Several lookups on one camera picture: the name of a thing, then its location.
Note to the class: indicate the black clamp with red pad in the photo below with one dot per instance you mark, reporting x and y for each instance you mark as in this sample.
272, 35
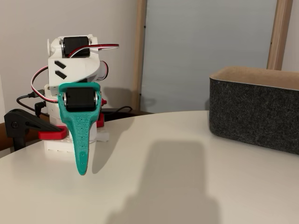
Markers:
21, 121

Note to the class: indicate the dark grey felt basket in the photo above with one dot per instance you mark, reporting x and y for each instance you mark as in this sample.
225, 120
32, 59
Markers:
252, 112

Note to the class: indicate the light wooden post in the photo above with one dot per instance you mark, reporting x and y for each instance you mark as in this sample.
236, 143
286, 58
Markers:
279, 35
139, 58

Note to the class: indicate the black clamp with red knob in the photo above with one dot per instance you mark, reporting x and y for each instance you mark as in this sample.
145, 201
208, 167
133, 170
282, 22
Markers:
101, 121

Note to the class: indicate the pale frosted panel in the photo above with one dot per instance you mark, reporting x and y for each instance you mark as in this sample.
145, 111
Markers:
205, 46

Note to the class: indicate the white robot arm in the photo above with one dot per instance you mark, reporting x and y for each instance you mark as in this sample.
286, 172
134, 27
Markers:
74, 67

